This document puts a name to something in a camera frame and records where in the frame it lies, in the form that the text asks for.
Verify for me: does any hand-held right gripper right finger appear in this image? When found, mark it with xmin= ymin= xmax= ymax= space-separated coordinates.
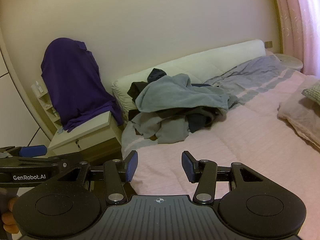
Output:
xmin=181 ymin=150 xmax=265 ymax=205

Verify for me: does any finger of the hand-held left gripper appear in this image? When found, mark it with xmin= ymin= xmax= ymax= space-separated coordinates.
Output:
xmin=0 ymin=144 xmax=48 ymax=158

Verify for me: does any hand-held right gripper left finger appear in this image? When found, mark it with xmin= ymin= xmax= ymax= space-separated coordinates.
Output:
xmin=54 ymin=150 xmax=138 ymax=205

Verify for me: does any grey-green sweater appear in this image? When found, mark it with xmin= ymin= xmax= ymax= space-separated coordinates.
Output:
xmin=135 ymin=73 xmax=238 ymax=113

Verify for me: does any person's left hand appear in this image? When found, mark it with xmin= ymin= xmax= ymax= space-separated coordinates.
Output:
xmin=0 ymin=197 xmax=20 ymax=235

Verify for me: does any grey garment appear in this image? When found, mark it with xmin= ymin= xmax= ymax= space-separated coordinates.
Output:
xmin=130 ymin=111 xmax=189 ymax=144

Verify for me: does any dark crumpled garment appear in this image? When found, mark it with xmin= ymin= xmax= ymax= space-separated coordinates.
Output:
xmin=187 ymin=106 xmax=228 ymax=133

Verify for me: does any white shelf organizer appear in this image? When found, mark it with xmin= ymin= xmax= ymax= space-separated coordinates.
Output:
xmin=30 ymin=80 xmax=63 ymax=130

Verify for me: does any white nightstand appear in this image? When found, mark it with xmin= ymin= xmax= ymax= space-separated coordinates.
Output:
xmin=47 ymin=111 xmax=124 ymax=167

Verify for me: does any black garment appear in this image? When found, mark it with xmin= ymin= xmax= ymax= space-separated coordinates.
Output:
xmin=127 ymin=81 xmax=150 ymax=100

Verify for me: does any purple shirt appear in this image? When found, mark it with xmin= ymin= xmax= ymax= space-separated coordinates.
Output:
xmin=41 ymin=37 xmax=124 ymax=133

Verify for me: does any navy garment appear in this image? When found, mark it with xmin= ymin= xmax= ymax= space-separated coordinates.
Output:
xmin=147 ymin=68 xmax=167 ymax=83

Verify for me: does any white padded headboard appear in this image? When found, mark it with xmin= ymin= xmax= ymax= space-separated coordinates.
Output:
xmin=111 ymin=39 xmax=267 ymax=110

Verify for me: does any grey herringbone blanket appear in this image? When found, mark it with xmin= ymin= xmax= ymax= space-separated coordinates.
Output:
xmin=122 ymin=54 xmax=300 ymax=153

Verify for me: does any beige folded blanket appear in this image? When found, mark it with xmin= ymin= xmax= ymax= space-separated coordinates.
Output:
xmin=277 ymin=94 xmax=320 ymax=153

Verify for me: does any green knitted pillow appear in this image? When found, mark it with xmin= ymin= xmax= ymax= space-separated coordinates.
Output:
xmin=301 ymin=79 xmax=320 ymax=103

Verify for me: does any round white side table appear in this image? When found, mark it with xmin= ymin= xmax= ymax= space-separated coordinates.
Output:
xmin=274 ymin=53 xmax=303 ymax=70

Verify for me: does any pink curtain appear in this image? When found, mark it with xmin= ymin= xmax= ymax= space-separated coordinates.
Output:
xmin=270 ymin=0 xmax=320 ymax=80

